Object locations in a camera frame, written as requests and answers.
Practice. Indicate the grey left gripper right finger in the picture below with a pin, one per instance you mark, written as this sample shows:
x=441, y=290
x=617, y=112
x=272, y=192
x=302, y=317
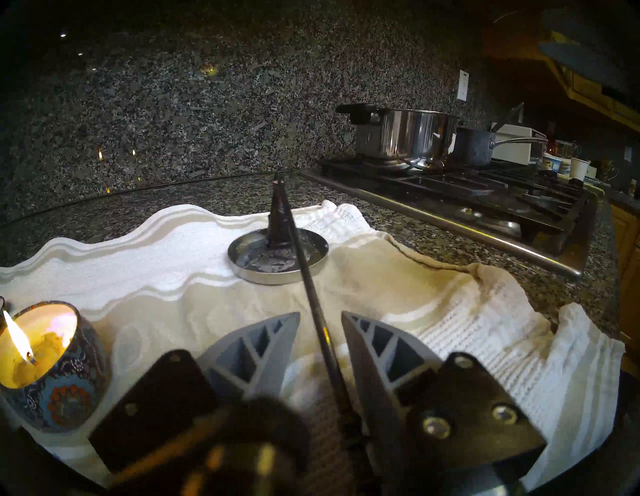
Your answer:
x=460, y=415

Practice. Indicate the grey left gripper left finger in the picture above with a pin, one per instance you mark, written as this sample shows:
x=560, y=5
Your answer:
x=150, y=405

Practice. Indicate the patterned candle bowl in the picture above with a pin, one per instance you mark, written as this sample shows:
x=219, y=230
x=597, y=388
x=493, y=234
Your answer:
x=65, y=395

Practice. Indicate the white beige striped towel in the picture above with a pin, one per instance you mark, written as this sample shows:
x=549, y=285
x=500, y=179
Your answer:
x=450, y=310

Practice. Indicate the round silver tin dish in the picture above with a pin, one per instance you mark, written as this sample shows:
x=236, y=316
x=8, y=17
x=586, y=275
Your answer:
x=250, y=262

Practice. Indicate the yellow wood base cabinet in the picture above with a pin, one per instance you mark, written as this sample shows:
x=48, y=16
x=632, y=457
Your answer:
x=627, y=280

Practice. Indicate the black gas cooktop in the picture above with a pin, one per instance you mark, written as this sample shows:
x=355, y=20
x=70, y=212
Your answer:
x=500, y=200

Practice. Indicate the dark grey saucepan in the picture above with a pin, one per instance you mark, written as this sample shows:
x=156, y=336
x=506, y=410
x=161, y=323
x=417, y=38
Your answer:
x=472, y=147

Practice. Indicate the blue and white cup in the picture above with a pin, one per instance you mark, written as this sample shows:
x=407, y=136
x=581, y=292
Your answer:
x=552, y=162

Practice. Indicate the white box appliance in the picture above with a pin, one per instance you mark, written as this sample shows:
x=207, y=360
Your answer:
x=520, y=152

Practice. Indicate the white paper cup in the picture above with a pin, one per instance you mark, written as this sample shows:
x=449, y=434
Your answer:
x=579, y=169

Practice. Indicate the stainless steel cooking pot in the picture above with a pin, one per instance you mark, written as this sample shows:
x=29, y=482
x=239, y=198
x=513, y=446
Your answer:
x=405, y=135

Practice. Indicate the white wall outlet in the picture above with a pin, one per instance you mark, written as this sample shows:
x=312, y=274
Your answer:
x=463, y=86

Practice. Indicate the yellow wood wall cabinet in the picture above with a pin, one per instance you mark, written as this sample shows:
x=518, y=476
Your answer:
x=600, y=95

